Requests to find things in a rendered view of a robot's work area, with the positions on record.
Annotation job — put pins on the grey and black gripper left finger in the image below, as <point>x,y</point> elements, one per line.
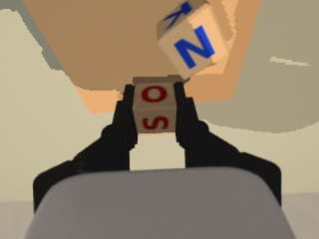
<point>111,152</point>

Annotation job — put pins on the tan wooden letter block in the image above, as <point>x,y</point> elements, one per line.
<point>154,108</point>
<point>191,38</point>

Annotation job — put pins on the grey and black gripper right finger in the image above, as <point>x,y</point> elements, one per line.
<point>202,148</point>

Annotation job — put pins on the orange flat mat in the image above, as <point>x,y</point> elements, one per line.
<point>104,45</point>

